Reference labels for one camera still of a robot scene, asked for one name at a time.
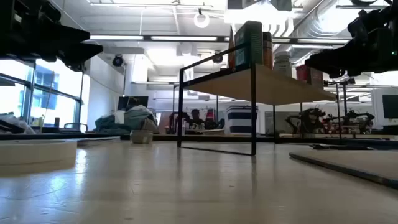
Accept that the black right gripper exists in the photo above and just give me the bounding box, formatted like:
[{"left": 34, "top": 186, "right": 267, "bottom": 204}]
[{"left": 303, "top": 2, "right": 398, "bottom": 79}]

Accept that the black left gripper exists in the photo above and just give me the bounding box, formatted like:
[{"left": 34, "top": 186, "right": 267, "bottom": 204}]
[{"left": 0, "top": 0, "right": 104, "bottom": 73}]

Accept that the red-lidded patterned spice tin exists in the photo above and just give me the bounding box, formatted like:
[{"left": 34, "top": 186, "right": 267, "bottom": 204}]
[{"left": 295, "top": 64, "right": 325, "bottom": 89}]

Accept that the black-lidded spice jar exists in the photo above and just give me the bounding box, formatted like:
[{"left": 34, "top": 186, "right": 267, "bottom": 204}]
[{"left": 262, "top": 31, "right": 274, "bottom": 70}]

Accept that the wooden shelf black metal frame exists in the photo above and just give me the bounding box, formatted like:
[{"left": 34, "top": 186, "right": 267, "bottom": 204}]
[{"left": 177, "top": 42, "right": 337, "bottom": 156}]

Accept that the green-lidded oregano jar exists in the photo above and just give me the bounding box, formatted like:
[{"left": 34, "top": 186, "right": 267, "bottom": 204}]
[{"left": 234, "top": 21, "right": 264, "bottom": 72}]

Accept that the masking tape roll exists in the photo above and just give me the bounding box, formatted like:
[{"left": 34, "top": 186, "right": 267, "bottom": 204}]
[{"left": 0, "top": 139, "right": 78, "bottom": 166}]

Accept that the brown cardboard sheet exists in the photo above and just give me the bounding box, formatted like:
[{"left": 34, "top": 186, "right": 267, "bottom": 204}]
[{"left": 289, "top": 148, "right": 398, "bottom": 190}]

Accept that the ceiling light strip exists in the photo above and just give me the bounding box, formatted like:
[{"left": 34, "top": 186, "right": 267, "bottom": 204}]
[
  {"left": 150, "top": 35, "right": 218, "bottom": 42},
  {"left": 89, "top": 34, "right": 144, "bottom": 41}
]

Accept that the black monitor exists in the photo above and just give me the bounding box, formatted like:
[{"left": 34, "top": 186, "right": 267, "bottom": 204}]
[
  {"left": 381, "top": 94, "right": 398, "bottom": 119},
  {"left": 117, "top": 95, "right": 149, "bottom": 111}
]

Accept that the teal pile of clothes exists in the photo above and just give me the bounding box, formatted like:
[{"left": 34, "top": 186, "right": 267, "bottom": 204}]
[{"left": 94, "top": 105, "right": 160, "bottom": 136}]

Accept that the black pen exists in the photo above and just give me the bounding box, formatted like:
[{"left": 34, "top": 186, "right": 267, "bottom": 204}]
[{"left": 309, "top": 143, "right": 376, "bottom": 151}]

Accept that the round white ceiling lamp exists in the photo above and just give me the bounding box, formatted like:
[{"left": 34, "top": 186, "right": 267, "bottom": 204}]
[{"left": 193, "top": 8, "right": 211, "bottom": 29}]

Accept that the person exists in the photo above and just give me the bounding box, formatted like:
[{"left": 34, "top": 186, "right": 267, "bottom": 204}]
[{"left": 187, "top": 108, "right": 206, "bottom": 131}]

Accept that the white navy striped bin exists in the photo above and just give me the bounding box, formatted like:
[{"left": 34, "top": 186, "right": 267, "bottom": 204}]
[{"left": 224, "top": 105, "right": 259, "bottom": 135}]

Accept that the red chair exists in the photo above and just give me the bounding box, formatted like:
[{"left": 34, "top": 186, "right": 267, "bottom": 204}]
[{"left": 205, "top": 108, "right": 218, "bottom": 130}]

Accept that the black ceiling rail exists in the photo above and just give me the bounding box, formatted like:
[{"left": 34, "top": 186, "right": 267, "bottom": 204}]
[{"left": 335, "top": 0, "right": 389, "bottom": 10}]

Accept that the silver ventilation duct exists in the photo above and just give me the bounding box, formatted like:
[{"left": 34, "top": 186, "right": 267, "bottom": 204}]
[{"left": 273, "top": 0, "right": 352, "bottom": 63}]

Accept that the black camera stand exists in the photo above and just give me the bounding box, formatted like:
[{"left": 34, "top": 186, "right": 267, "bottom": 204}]
[{"left": 323, "top": 77, "right": 357, "bottom": 139}]

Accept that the black aluminium table frame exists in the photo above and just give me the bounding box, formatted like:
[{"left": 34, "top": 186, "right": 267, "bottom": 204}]
[{"left": 0, "top": 133, "right": 398, "bottom": 151}]

